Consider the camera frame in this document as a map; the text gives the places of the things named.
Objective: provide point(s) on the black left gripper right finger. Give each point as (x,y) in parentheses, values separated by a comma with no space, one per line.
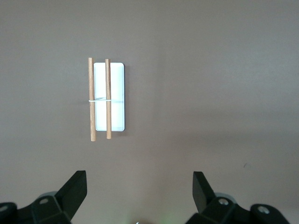
(210,205)

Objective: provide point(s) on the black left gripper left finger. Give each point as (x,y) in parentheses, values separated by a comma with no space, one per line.
(60,205)

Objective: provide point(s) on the white towel rack base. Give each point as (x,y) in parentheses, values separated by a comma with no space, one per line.
(116,88)

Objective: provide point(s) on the wooden rack rod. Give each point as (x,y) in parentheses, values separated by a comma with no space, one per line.
(108,93)
(91,93)

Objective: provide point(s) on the brown table cover sheet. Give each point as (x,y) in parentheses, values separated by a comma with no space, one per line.
(210,70)

